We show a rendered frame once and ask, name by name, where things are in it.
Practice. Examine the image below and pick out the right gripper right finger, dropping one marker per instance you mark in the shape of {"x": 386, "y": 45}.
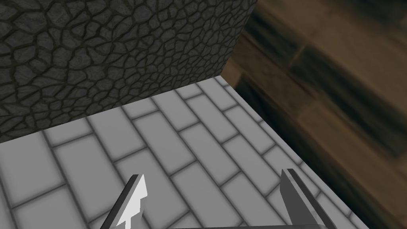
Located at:
{"x": 299, "y": 203}

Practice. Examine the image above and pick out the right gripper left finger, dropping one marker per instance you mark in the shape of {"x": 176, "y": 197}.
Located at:
{"x": 130, "y": 203}

